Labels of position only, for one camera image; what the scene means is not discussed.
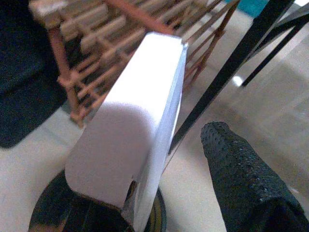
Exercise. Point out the white cardboard box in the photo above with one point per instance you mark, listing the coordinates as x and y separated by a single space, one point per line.
135 108

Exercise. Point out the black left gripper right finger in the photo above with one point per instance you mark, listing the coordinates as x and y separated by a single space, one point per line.
241 183

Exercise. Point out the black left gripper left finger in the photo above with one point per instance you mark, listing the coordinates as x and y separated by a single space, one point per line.
96 217

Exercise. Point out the black soft bag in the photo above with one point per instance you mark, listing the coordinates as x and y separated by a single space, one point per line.
21 84

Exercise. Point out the grey table with black legs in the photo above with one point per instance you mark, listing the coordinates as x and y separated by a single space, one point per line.
235 60

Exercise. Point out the brown wooden rack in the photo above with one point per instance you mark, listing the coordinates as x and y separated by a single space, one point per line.
67 82

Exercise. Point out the teal plastic item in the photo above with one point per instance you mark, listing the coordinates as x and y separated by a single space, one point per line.
251 6

